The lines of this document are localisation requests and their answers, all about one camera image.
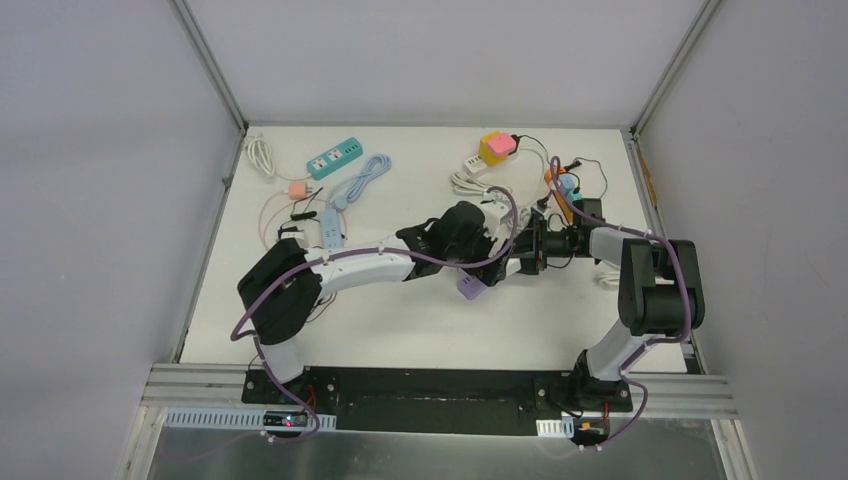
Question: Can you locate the white cube socket adapter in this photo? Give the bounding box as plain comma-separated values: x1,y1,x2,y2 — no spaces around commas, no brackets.
503,258,522,278

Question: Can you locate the purple power strip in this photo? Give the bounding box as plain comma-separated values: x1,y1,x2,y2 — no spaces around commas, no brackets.
457,275,488,301

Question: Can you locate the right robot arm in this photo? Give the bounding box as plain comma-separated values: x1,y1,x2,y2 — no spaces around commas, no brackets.
511,198,705,410

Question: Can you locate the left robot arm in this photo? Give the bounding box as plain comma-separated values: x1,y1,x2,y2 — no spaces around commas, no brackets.
230,200,519,405

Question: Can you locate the yellow pink cube socket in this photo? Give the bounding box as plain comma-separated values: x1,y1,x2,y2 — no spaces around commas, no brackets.
478,131,518,167

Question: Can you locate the small pink plug charger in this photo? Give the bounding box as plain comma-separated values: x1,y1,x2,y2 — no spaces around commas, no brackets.
287,182,311,200

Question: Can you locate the white usb power strip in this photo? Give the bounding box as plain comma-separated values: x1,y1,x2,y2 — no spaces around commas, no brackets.
462,155,489,177

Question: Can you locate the orange power strip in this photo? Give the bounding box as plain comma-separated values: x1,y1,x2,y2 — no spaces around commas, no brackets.
544,167,582,225

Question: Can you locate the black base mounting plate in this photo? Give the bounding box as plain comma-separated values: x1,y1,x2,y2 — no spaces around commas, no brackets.
241,366,634,437

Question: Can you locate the light blue power strip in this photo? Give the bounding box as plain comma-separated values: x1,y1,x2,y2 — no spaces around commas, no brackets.
318,208,345,249

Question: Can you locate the teal power strip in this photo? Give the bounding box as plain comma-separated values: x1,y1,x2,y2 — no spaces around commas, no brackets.
306,137,363,181

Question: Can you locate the white coiled cable centre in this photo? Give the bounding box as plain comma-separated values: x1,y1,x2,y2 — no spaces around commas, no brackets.
451,170,515,207

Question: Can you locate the light blue coiled cable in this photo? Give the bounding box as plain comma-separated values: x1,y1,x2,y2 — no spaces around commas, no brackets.
327,154,393,213

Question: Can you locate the white coiled cable left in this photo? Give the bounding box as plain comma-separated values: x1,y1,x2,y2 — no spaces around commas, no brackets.
245,134,278,180

